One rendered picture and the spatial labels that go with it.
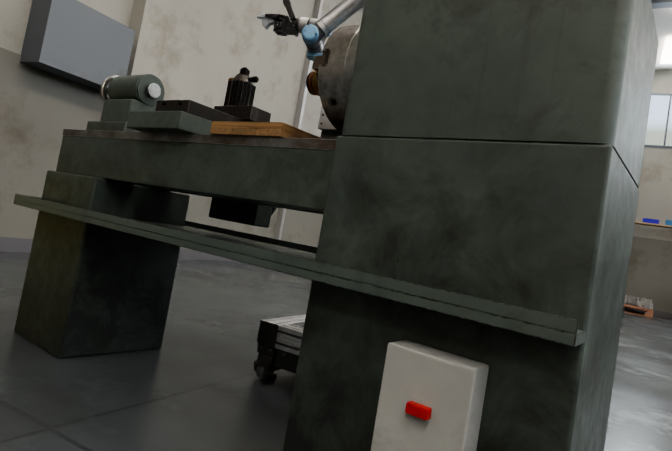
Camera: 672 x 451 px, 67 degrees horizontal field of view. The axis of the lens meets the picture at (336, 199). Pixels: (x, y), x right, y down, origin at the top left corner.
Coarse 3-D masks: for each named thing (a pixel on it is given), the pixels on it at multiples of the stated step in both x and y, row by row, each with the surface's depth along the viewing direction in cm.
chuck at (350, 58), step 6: (354, 36) 135; (354, 42) 133; (354, 48) 132; (348, 54) 133; (354, 54) 132; (348, 60) 132; (354, 60) 131; (348, 66) 132; (348, 72) 132; (348, 78) 132; (348, 84) 133; (348, 90) 133
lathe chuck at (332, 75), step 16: (336, 32) 141; (352, 32) 137; (336, 48) 136; (320, 64) 138; (336, 64) 135; (320, 80) 138; (336, 80) 135; (320, 96) 140; (336, 96) 136; (336, 112) 140; (336, 128) 147
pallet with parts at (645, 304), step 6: (624, 300) 1053; (630, 300) 1048; (636, 300) 1042; (642, 300) 1017; (648, 300) 1008; (624, 306) 1002; (630, 306) 997; (636, 306) 1033; (642, 306) 1014; (648, 306) 1005; (630, 312) 1001; (636, 312) 1047; (648, 312) 980
